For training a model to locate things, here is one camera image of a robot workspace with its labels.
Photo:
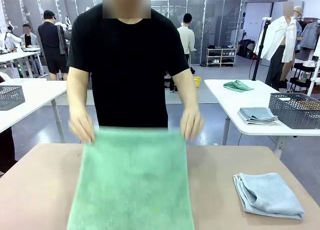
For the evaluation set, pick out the person's right hand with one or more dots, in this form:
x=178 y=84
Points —
x=82 y=127

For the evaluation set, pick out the person's left hand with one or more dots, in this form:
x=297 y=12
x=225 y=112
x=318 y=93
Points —
x=191 y=124

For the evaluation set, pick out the green towel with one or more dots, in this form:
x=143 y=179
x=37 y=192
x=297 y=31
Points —
x=237 y=86
x=132 y=185

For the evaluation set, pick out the light blue towel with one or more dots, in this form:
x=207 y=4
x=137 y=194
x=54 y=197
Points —
x=272 y=197

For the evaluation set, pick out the person's left forearm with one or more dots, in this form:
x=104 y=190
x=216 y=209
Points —
x=190 y=94

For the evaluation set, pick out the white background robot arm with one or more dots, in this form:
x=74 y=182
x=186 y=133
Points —
x=7 y=37

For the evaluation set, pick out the person's right forearm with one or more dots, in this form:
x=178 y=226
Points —
x=76 y=97

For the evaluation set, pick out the grey plastic basket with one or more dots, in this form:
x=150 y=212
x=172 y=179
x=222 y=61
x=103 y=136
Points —
x=295 y=112
x=11 y=97

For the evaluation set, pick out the grey blue folded towel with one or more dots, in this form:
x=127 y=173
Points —
x=257 y=112

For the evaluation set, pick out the white shoe rack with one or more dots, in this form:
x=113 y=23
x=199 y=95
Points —
x=220 y=57

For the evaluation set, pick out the person in black t-shirt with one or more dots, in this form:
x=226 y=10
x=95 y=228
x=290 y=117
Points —
x=127 y=64

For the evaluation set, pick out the person in black trousers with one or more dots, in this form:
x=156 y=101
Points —
x=7 y=149

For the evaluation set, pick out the person in cream shirt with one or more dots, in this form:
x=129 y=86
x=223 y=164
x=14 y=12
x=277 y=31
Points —
x=187 y=39

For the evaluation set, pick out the man in black cap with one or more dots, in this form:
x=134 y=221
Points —
x=52 y=44

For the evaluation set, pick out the black bags pile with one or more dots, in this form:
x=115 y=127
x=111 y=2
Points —
x=246 y=48

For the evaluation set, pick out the long white work table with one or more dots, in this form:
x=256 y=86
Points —
x=15 y=55

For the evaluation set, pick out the grey trousers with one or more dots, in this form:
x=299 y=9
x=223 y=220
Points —
x=273 y=67

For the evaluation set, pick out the black tripod with white top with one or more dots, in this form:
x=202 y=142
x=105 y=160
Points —
x=260 y=49

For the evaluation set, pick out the person in grey jacket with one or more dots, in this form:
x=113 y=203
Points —
x=27 y=38

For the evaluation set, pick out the white open shirt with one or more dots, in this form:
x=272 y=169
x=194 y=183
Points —
x=272 y=37

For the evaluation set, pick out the black rolling cart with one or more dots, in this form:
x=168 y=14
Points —
x=302 y=77

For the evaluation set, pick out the white metal stand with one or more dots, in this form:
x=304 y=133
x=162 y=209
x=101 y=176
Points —
x=312 y=84

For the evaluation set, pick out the headless-look display mannequin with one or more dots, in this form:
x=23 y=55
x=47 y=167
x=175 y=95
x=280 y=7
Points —
x=287 y=37

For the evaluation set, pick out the denim jacket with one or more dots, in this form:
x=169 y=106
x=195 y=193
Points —
x=311 y=32

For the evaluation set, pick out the mannequin with beige hat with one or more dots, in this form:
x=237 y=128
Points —
x=298 y=12

